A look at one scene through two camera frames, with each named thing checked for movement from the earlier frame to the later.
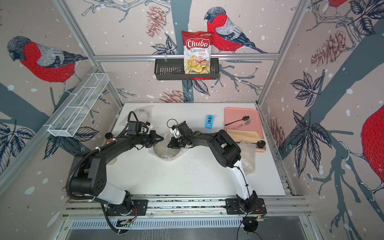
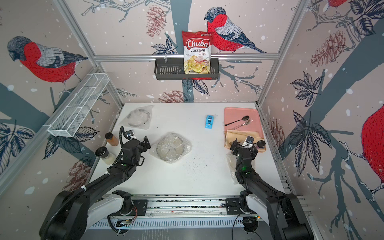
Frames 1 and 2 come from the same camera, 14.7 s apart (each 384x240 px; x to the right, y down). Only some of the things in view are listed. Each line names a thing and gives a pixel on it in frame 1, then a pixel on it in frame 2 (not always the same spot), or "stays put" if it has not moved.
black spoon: (245, 118) stays put
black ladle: (260, 143) stays put
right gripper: (173, 143) to (237, 147)
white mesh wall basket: (66, 123) stays put
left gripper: (154, 139) to (146, 142)
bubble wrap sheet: (161, 150) stays put
